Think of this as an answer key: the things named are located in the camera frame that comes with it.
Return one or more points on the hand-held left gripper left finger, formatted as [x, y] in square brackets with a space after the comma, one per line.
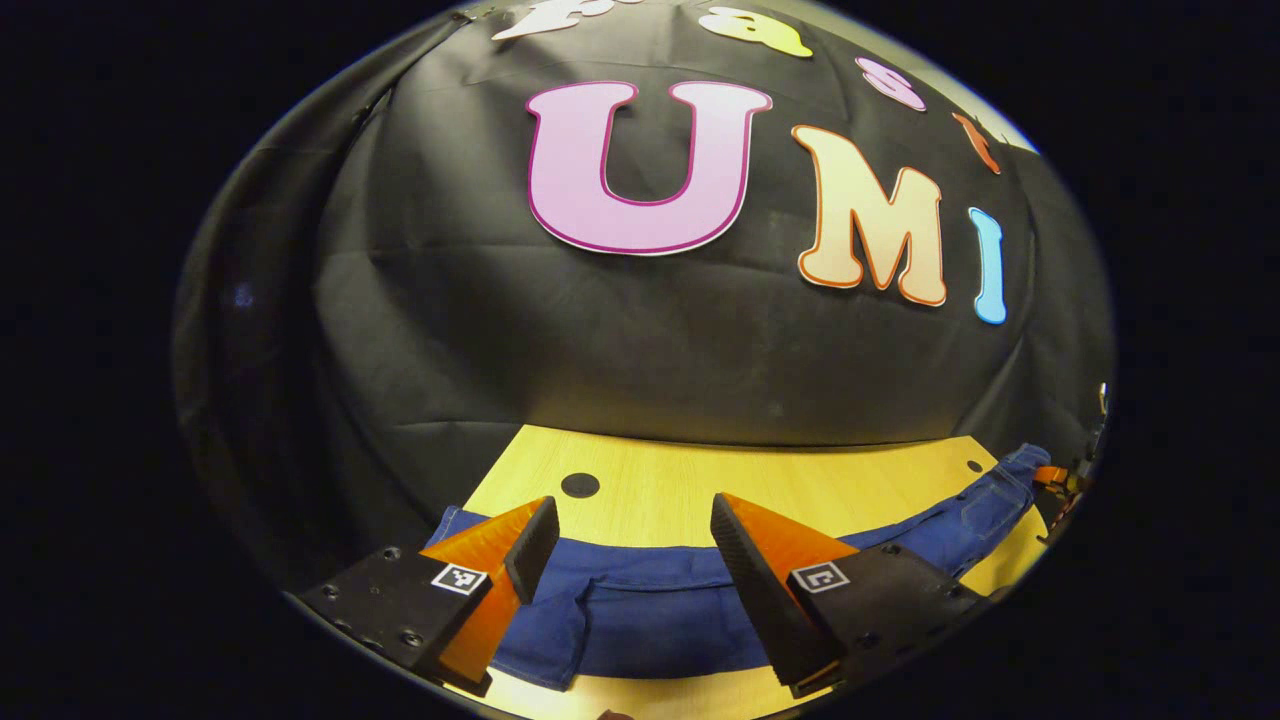
[530, 550]

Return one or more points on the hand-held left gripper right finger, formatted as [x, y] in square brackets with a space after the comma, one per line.
[755, 600]

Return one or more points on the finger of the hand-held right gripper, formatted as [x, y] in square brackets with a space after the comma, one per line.
[1055, 478]

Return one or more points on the blue jeans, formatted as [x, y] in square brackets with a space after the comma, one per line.
[650, 600]

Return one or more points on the black backdrop cloth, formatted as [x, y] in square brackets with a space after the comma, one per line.
[600, 340]

